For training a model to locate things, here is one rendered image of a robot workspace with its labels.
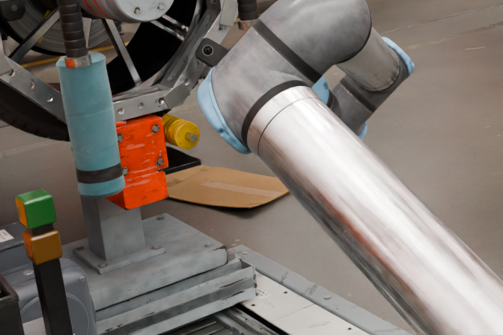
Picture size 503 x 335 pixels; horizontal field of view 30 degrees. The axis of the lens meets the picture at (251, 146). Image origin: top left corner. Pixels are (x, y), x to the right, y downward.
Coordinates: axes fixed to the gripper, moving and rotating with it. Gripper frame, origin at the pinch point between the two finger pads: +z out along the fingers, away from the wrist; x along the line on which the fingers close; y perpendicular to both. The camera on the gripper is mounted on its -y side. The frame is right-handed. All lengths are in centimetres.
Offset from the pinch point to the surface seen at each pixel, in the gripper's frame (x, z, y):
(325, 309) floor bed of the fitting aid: -31, -19, 49
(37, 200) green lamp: -41, -62, -44
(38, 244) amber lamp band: -45, -62, -40
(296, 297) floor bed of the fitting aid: -32, -10, 47
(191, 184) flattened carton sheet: -15, 98, 74
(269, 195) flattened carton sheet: -6, 67, 82
